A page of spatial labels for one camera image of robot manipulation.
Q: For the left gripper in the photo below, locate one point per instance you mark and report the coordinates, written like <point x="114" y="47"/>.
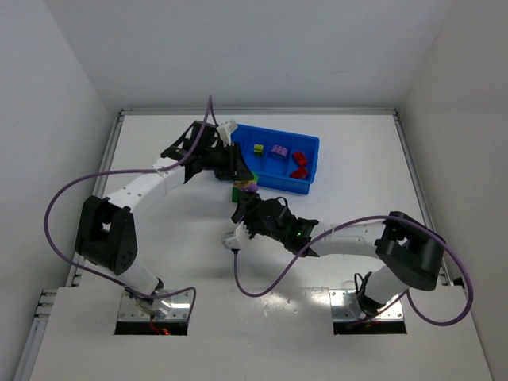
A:
<point x="231" y="161"/>

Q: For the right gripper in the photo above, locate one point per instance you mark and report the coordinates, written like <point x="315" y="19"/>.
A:
<point x="252" y="214"/>

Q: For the purple butterfly lego stack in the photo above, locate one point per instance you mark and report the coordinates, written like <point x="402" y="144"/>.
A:
<point x="248" y="185"/>

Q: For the lime curved lego brick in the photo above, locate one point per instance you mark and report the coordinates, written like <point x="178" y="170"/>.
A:
<point x="258" y="149"/>

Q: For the purple flower lego piece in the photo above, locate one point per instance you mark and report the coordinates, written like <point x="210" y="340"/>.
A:
<point x="279" y="152"/>

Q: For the red round lego piece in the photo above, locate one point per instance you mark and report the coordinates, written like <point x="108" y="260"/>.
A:
<point x="300" y="173"/>

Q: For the green red lego stack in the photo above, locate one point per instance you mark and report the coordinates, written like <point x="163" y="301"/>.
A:
<point x="235" y="194"/>

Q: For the red lego plate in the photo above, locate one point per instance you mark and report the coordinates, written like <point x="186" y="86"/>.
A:
<point x="300" y="159"/>

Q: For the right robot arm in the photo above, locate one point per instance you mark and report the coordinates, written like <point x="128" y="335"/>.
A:
<point x="411" y="257"/>

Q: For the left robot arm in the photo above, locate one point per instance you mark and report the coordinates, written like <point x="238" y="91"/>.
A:
<point x="106" y="234"/>

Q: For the blue divided sorting bin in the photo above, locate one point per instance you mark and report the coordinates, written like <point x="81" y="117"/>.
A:
<point x="275" y="174"/>

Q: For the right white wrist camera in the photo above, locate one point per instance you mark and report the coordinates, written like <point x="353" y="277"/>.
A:
<point x="236" y="239"/>

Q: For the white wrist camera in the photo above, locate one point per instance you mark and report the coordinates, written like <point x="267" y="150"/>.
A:
<point x="236" y="239"/>
<point x="225" y="131"/>

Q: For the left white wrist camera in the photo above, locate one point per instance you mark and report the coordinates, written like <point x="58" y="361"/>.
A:
<point x="225" y="131"/>

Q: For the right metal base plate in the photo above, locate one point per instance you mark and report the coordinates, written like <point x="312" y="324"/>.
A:
<point x="347" y="307"/>

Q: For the metal base plate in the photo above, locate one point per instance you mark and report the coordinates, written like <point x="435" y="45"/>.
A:
<point x="164" y="306"/>
<point x="347" y="307"/>

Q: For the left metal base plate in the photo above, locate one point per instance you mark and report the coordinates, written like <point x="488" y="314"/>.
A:
<point x="164" y="306"/>

